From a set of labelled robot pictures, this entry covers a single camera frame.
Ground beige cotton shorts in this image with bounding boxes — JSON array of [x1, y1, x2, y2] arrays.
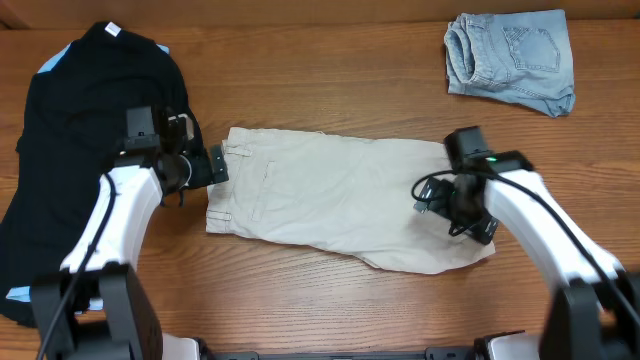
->
[[206, 127, 495, 274]]

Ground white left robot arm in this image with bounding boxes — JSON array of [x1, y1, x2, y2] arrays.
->
[[30, 106, 229, 360]]

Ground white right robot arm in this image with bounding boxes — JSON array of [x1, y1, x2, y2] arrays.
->
[[411, 126, 639, 360]]

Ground black t-shirt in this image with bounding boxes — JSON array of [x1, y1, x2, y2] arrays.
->
[[0, 20, 206, 329]]

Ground folded blue denim shorts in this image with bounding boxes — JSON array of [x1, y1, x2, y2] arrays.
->
[[444, 9, 576, 118]]

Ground light blue garment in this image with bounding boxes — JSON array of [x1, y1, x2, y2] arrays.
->
[[5, 42, 171, 314]]

